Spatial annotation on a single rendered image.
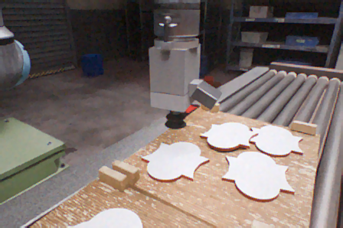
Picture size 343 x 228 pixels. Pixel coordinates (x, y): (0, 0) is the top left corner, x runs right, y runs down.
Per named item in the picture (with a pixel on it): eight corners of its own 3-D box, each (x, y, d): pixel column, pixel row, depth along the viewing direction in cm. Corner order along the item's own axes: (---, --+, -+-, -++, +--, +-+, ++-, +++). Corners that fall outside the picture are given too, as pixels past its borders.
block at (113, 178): (99, 181, 44) (96, 169, 43) (106, 176, 45) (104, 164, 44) (122, 193, 41) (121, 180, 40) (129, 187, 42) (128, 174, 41)
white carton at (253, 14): (248, 17, 459) (250, 5, 450) (255, 18, 477) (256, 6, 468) (266, 18, 435) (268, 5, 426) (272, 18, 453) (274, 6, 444)
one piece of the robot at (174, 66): (220, 25, 31) (211, 131, 38) (231, 22, 39) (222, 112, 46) (142, 24, 36) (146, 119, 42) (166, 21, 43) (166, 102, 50)
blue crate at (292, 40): (284, 45, 434) (286, 36, 427) (290, 43, 460) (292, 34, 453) (314, 47, 404) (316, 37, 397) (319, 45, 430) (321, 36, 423)
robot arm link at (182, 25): (205, 9, 39) (190, 9, 33) (204, 37, 41) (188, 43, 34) (164, 9, 42) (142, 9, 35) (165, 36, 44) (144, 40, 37)
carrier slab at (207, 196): (108, 178, 47) (107, 172, 46) (199, 111, 78) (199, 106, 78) (301, 276, 30) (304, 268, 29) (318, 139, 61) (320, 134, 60)
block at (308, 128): (289, 130, 62) (292, 121, 61) (290, 128, 64) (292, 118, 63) (315, 136, 59) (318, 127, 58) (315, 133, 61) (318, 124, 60)
